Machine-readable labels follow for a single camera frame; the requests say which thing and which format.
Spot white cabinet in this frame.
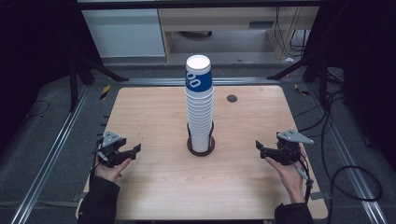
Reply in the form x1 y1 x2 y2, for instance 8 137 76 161
81 8 166 59

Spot stack of paper cups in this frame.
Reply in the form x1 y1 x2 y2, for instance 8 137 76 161
185 54 215 153

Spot hanging black cables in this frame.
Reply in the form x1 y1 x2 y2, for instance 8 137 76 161
275 7 311 59

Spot black wire cup holder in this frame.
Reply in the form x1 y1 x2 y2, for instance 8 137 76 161
186 120 217 158

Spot person's right hand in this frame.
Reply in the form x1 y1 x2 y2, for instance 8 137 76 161
264 147 308 204

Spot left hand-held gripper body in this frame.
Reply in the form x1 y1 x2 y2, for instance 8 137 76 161
92 131 132 168

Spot left hand-held gripper cable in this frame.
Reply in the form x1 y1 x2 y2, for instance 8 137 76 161
89 138 105 189

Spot hand-held gripper cable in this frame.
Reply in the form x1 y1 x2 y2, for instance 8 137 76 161
293 152 315 204
89 138 105 189

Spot person's left hand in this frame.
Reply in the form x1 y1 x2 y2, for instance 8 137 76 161
93 157 133 184

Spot black metal stand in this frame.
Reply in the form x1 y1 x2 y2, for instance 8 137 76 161
68 52 130 113
266 52 331 108

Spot yellow black tape strip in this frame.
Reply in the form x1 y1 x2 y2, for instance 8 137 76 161
99 84 111 101
293 83 311 97

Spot thin black floor cable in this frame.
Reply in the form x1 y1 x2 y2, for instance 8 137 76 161
24 99 50 120

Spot black looped floor cable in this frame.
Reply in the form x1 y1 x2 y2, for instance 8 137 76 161
325 90 384 224

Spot grey table bracket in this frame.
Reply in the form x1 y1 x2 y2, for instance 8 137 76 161
308 191 332 201
72 191 92 203

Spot metal floor rail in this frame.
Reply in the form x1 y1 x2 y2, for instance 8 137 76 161
10 85 92 224
306 83 389 224

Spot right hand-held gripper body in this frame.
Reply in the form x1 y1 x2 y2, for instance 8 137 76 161
274 129 315 166

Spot right hand-held gripper cable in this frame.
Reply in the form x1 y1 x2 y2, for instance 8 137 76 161
293 152 315 204

